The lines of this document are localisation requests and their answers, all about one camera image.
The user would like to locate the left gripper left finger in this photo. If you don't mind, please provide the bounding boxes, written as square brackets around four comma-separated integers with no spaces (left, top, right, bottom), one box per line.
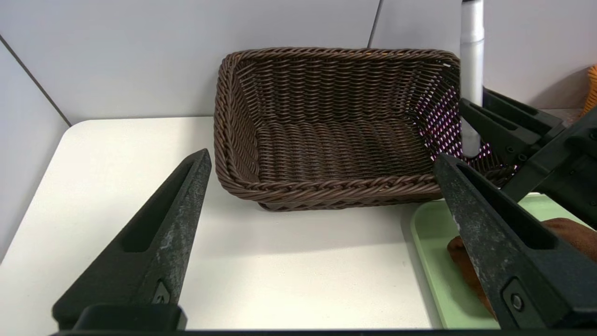
[51,148,213,329]

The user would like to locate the light green plastic tray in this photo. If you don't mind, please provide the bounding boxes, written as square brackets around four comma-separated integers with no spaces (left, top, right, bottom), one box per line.
[410,194,597,329]

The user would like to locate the orange wicker basket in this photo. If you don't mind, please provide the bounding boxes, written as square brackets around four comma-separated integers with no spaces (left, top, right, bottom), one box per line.
[581,65,597,117]

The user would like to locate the white marker pen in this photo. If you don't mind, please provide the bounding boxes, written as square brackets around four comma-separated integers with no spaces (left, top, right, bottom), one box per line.
[459,0,486,158]

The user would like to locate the dark brown wicker basket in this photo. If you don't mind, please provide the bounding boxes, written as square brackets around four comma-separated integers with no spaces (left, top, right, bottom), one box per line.
[214,47,518,212]

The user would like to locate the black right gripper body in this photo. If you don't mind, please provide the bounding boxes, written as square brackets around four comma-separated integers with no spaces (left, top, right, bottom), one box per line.
[501,106,597,230]

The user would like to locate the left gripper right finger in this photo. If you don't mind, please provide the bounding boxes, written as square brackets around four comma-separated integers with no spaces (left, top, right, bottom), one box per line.
[433,153,597,329]

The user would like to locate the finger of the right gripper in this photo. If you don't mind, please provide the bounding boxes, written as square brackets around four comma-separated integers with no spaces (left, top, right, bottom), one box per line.
[458,98,544,165]
[483,86,565,139]

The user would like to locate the brown folded towel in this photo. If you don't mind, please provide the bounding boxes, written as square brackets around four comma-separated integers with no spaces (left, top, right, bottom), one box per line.
[447,217,597,318]

